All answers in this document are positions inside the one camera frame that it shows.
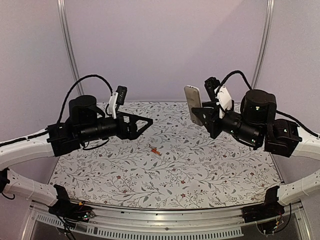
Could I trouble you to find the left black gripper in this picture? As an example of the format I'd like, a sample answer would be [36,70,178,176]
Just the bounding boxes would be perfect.
[79,111,153,143]

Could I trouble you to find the grey white remote control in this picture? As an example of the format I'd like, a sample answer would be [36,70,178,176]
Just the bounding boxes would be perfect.
[184,85,203,127]

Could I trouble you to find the orange battery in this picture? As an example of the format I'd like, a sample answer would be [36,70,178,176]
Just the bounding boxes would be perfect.
[151,148,162,156]

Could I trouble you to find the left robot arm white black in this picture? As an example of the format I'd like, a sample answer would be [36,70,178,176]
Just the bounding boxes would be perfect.
[0,93,153,217]

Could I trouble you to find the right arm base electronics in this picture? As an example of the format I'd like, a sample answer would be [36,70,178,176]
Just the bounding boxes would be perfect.
[241,186,285,223]

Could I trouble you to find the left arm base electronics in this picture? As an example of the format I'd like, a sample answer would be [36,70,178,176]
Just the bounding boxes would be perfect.
[48,184,95,222]

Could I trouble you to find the floral patterned table mat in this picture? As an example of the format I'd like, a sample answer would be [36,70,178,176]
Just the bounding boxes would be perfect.
[49,102,282,209]

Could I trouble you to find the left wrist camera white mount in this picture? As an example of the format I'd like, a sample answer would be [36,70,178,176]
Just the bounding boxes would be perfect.
[106,85,128,119]

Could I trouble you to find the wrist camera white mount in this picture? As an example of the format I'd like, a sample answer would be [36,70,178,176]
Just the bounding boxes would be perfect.
[106,85,128,119]
[204,77,234,119]

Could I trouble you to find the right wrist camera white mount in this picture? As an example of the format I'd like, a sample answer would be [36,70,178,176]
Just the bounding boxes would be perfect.
[204,77,234,119]

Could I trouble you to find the left black camera cable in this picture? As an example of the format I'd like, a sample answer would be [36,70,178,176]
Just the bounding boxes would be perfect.
[56,73,114,125]

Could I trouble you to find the black camera cable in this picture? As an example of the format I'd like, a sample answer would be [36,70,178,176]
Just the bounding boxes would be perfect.
[219,70,320,138]
[56,73,114,125]

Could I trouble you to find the right black camera cable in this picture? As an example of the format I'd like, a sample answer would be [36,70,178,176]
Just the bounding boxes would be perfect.
[219,70,320,138]

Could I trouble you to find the front aluminium rail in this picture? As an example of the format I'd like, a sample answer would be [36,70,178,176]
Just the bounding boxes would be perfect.
[21,202,315,240]

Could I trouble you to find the right aluminium frame post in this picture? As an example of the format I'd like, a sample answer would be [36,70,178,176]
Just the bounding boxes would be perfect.
[251,0,275,89]

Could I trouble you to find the aluminium frame post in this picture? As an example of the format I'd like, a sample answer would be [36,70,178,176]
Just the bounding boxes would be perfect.
[251,0,275,89]
[56,0,80,82]

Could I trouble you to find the left aluminium frame post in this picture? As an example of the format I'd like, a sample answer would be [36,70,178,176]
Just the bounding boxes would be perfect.
[56,0,80,82]

